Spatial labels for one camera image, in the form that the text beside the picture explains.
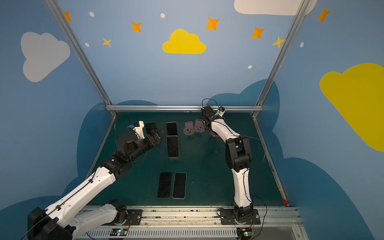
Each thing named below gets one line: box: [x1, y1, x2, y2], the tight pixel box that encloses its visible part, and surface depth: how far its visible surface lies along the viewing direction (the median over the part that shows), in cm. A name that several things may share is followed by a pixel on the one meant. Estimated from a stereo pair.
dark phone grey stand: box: [157, 172, 172, 198], surface depth 86 cm
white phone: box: [172, 172, 187, 199], surface depth 86 cm
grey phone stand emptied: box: [183, 121, 195, 136], surface depth 107 cm
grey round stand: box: [194, 118, 205, 133], surface depth 110 cm
